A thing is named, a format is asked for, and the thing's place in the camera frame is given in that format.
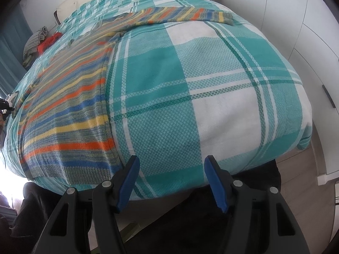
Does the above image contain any dark cloth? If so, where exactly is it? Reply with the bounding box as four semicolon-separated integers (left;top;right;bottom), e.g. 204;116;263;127
11;182;67;254

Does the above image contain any teal plaid blanket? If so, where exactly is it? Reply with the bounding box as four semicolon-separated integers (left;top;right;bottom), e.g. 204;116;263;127
0;0;313;202

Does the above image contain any white wardrobe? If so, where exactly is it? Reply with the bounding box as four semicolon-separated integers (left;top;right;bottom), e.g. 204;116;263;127
212;0;339;175

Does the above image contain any black wardrobe handle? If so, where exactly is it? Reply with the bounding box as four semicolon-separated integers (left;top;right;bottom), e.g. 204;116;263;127
322;85;335;108

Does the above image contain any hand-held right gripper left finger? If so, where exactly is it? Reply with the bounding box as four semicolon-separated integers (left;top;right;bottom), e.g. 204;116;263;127
37;156;141;254

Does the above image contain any grey checked cloth bundle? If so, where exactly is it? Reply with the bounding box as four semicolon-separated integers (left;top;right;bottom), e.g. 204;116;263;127
22;26;48;66

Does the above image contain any striped knit sweater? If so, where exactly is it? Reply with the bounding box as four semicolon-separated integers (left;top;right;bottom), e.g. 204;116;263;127
17;7;235;184

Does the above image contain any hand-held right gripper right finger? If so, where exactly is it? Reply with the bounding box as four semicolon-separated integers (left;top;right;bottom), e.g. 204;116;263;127
204;155;310;254

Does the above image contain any orange cloth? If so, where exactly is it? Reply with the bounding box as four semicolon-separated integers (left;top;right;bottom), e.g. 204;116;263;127
37;32;63;55

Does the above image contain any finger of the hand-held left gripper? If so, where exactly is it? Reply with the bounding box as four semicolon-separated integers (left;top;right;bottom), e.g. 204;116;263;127
0;92;19;118

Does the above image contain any black rug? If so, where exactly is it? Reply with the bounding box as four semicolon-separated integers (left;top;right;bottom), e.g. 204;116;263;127
124;161;282;254

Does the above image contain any teal curtain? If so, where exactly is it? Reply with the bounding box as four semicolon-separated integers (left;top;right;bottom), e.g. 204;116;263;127
0;3;32;96

